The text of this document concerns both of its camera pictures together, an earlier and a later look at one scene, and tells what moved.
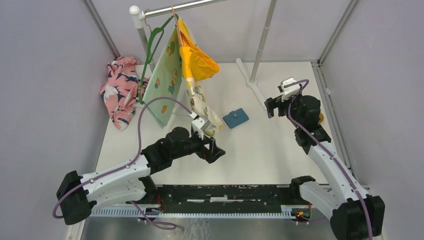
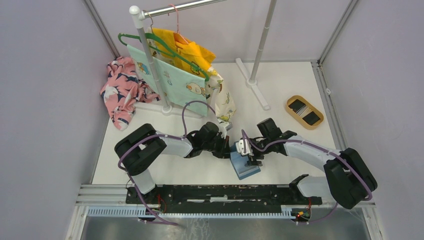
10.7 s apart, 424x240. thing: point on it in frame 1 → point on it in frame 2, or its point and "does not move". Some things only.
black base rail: (174, 195) does not move
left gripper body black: (202, 151) → (220, 145)
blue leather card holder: (235, 117) → (238, 162)
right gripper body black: (283, 106) → (258, 154)
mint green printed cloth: (166, 82) → (184, 90)
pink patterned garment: (122, 89) does not move
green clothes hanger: (153, 43) → (175, 54)
